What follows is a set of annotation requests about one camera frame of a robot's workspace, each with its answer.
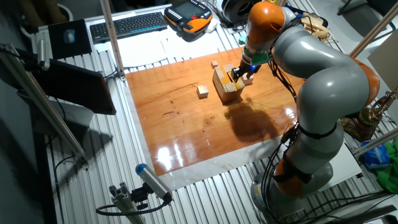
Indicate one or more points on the black orange teach pendant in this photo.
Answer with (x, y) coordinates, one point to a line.
(188, 15)

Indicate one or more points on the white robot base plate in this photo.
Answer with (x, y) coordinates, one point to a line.
(345, 168)

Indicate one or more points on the upright aluminium frame post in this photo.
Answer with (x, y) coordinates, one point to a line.
(112, 37)

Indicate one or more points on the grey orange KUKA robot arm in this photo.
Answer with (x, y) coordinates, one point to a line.
(332, 87)

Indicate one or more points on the white round object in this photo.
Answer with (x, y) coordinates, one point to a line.
(212, 25)

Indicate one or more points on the black mouse pad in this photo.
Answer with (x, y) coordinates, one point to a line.
(70, 39)

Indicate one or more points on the grey monitor base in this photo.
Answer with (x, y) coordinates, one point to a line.
(74, 119)

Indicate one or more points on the slanted aluminium frame bar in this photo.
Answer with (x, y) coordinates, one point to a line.
(376, 142)
(373, 32)

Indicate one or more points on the small wooden cube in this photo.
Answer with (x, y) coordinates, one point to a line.
(214, 64)

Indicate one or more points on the beige flat panel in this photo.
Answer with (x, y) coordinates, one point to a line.
(385, 59)

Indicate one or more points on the short aluminium profile post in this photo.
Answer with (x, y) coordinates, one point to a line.
(126, 205)

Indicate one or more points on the blue wipes packet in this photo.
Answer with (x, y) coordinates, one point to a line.
(376, 155)

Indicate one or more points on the silver camera with blue end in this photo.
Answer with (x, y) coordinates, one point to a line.
(154, 183)

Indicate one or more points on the long slanted aluminium bar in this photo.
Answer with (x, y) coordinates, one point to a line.
(46, 109)

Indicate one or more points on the green cloth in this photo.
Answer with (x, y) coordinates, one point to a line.
(388, 177)

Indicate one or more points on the small teal object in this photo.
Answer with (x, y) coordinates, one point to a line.
(242, 40)

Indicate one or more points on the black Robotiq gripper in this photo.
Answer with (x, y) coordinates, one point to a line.
(248, 68)

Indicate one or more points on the glossy orange wooden board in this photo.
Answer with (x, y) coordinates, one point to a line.
(186, 124)

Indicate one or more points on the black computer keyboard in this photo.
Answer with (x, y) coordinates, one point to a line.
(129, 26)

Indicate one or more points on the large wooden cube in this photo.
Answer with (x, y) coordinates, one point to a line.
(248, 80)

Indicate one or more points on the grey computer mouse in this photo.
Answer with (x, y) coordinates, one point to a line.
(69, 36)

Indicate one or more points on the medium wooden cube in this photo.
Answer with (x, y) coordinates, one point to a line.
(202, 91)

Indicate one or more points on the wooden block structure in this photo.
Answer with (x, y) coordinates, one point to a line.
(228, 90)

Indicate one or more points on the silver cylindrical camera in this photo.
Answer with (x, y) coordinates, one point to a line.
(42, 54)

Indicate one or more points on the black flat monitor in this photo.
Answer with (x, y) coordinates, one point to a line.
(77, 87)

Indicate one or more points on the white paper sheet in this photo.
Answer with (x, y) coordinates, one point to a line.
(141, 49)
(196, 45)

